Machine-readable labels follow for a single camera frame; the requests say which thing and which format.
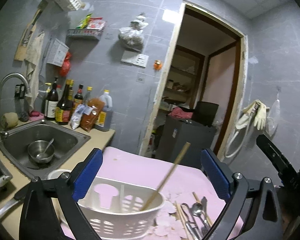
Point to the yellow cap clear bottle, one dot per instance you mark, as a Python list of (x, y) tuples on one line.
[(88, 95)]

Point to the steel sink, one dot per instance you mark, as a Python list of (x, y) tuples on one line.
[(65, 137)]

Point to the tan sponge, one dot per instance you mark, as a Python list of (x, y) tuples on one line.
[(10, 120)]

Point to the white bowl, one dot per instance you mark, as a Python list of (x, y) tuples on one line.
[(56, 173)]

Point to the pink floral tablecloth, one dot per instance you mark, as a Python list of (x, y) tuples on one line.
[(145, 162)]

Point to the steel bowl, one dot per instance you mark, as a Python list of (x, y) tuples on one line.
[(46, 155)]

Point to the cream rubber gloves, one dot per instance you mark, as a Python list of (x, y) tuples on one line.
[(261, 115)]

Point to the steel faucet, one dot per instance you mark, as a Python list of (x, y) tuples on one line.
[(1, 90)]

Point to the wooden cutting board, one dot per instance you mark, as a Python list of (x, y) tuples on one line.
[(23, 42)]

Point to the hanging clear plastic bag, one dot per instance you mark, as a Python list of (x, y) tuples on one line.
[(131, 36)]

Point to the wooden door frame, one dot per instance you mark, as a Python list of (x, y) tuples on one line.
[(168, 62)]

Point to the wooden chopstick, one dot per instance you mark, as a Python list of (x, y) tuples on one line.
[(179, 217), (202, 205), (173, 168), (183, 223)]

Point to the red plastic bag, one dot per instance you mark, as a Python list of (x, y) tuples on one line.
[(65, 66)]

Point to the small dark sauce bottle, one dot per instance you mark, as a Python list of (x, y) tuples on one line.
[(78, 96)]

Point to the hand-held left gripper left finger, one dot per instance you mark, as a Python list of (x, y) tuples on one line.
[(88, 175)]

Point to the steel spoon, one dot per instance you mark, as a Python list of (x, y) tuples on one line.
[(48, 146), (197, 208)]

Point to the black cabinet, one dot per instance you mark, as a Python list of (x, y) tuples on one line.
[(185, 140)]

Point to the pink soap dish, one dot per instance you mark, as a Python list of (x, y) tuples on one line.
[(37, 116)]

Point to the plastic oil jug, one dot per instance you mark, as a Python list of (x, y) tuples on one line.
[(106, 115)]

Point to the hanging dish towel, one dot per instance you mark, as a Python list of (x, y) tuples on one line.
[(33, 62)]

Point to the steel fork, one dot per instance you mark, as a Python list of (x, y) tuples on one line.
[(204, 202)]

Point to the soy sauce bottle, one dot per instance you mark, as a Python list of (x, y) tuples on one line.
[(63, 110)]

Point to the steel spoon in bowl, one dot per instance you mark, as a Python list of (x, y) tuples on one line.
[(48, 146)]

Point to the white hanging box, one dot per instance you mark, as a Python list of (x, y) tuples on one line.
[(56, 52)]

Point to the wooden storage shelf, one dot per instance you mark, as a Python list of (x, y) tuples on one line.
[(187, 80)]

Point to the black wall outlet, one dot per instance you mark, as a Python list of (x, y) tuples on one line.
[(19, 91)]

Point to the white blue plastic bag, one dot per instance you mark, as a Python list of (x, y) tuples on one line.
[(77, 117)]

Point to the orange seasoning packet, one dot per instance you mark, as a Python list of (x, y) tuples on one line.
[(91, 115)]

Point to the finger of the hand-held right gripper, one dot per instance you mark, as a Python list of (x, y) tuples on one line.
[(275, 157)]

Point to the red cloth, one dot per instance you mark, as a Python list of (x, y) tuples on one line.
[(181, 112)]

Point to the white plastic utensil holder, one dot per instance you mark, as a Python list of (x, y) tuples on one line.
[(120, 220)]

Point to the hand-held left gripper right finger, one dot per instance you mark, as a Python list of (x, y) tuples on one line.
[(215, 172)]

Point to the orange wall hook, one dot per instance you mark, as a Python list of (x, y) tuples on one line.
[(158, 65)]

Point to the dark bottle white label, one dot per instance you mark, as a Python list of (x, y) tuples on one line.
[(51, 105)]

